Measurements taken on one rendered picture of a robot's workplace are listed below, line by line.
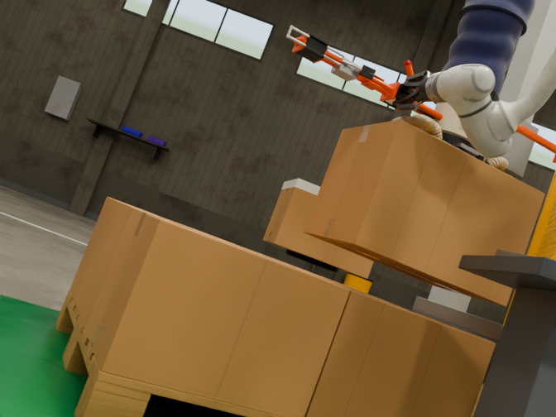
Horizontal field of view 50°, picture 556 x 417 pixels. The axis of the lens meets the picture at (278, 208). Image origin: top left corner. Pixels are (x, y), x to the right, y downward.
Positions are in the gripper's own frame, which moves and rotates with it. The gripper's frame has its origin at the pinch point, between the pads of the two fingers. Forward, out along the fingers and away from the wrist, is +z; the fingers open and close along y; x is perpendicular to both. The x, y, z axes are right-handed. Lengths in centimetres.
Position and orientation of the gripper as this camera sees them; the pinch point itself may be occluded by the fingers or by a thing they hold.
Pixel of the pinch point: (396, 94)
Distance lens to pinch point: 204.8
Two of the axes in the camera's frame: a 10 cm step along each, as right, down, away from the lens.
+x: 8.5, 3.5, 4.0
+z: -4.0, -0.7, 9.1
